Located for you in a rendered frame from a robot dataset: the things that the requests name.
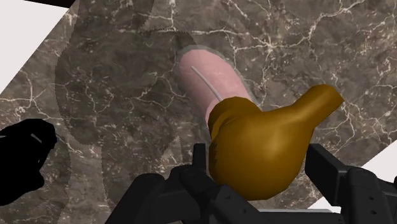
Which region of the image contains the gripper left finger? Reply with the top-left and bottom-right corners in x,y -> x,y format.
104,143 -> 265,224

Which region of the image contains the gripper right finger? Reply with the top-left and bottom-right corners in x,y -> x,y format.
305,143 -> 397,224

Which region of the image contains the golden brown bird-shaped figure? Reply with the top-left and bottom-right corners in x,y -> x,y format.
207,84 -> 345,202

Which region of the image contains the pink oval object grey rim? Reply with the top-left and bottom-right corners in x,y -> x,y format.
174,44 -> 262,132

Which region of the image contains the black lumpy object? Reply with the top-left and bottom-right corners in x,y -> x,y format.
0,118 -> 59,207

